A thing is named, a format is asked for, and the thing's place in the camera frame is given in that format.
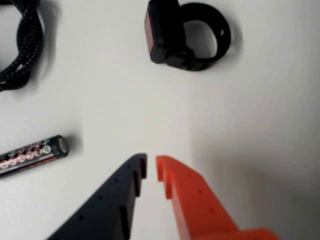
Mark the black battery with red print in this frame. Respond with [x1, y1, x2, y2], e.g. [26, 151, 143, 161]
[0, 134, 70, 179]

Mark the black braided USB cable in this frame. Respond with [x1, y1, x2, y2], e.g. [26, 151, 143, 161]
[0, 0, 46, 94]

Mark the navy gripper finger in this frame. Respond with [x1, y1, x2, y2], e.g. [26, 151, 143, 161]
[46, 153, 148, 240]

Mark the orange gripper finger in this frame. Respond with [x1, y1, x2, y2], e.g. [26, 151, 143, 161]
[155, 155, 281, 240]

